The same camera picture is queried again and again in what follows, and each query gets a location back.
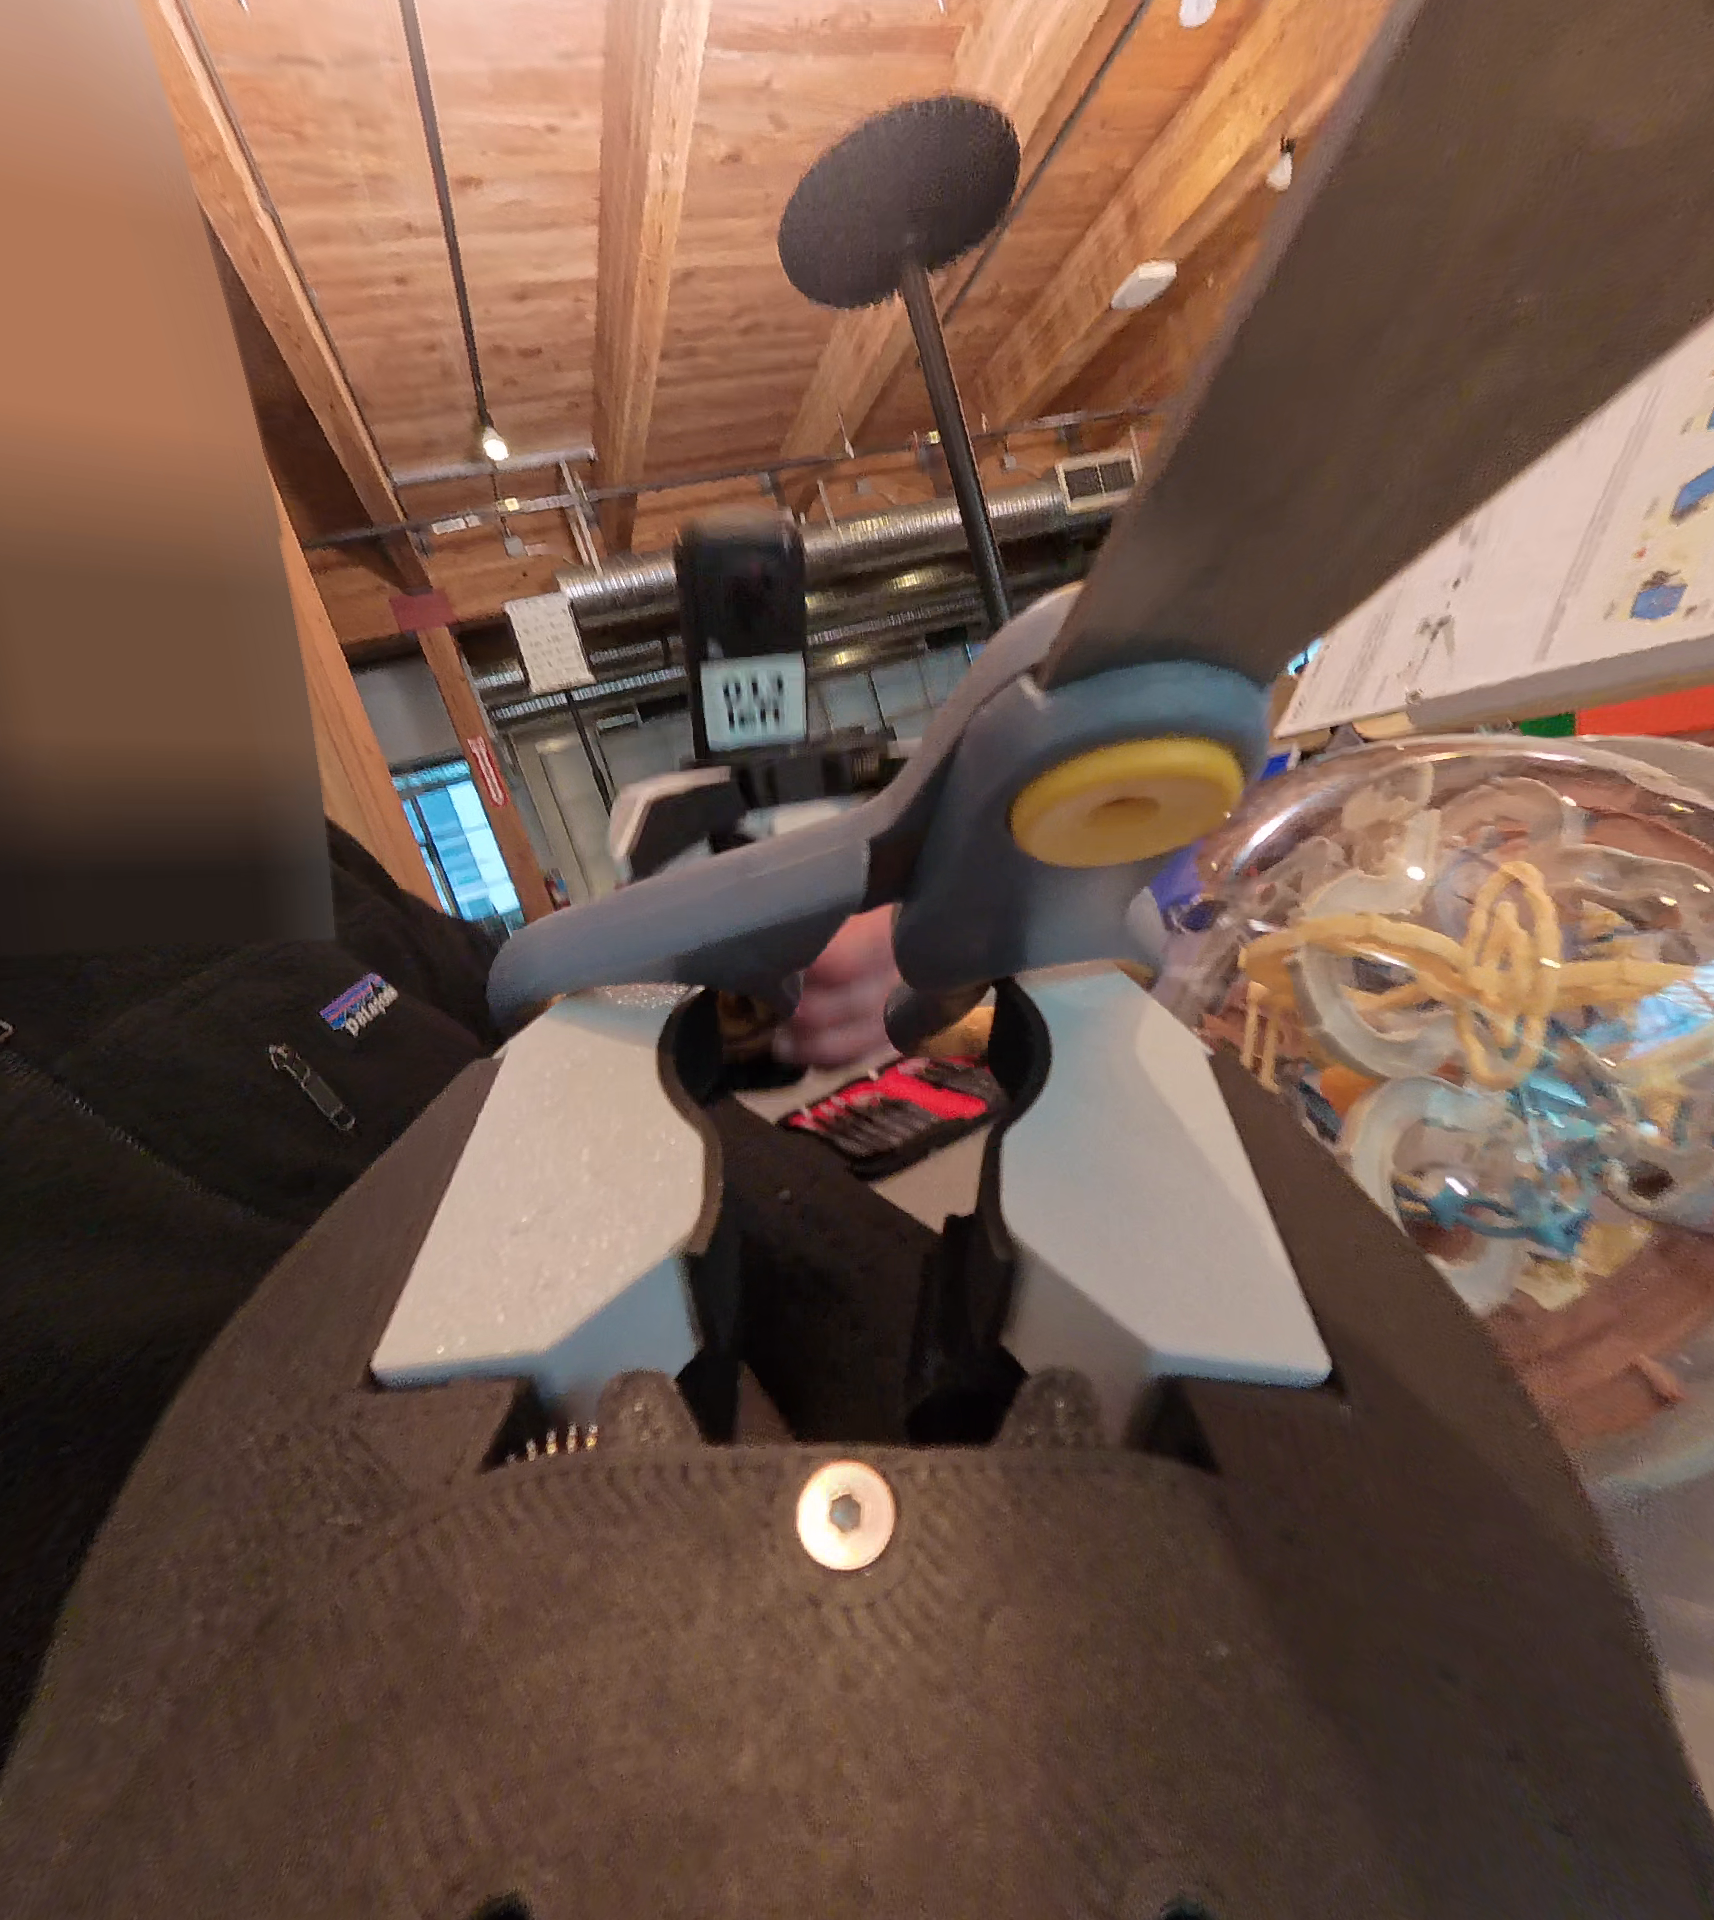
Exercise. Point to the white paper sign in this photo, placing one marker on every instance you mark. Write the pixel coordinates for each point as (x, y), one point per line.
(549, 641)

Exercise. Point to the silver air duct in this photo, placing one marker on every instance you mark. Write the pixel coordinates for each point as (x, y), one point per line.
(889, 546)

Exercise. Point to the clear maze ball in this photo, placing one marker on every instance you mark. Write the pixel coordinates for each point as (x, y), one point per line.
(1519, 1081)

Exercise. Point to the person's black clothing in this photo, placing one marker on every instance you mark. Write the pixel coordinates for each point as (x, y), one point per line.
(109, 1260)

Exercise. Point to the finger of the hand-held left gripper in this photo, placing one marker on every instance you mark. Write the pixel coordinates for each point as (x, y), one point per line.
(673, 817)

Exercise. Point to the person's left hand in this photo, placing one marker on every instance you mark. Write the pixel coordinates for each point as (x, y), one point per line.
(858, 991)

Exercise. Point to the printed instruction sheet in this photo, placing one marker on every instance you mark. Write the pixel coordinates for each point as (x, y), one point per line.
(1639, 510)

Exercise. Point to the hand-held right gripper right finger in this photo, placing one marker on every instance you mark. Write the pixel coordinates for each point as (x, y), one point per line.
(1159, 1201)

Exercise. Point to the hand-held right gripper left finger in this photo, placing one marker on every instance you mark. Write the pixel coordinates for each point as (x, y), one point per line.
(542, 1201)

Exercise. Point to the black vertical pole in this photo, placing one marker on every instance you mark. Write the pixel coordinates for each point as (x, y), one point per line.
(903, 210)

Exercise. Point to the white ceiling vent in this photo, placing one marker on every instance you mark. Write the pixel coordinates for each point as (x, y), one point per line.
(1099, 479)

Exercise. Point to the red tool kit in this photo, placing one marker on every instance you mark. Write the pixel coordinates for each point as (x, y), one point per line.
(903, 1111)

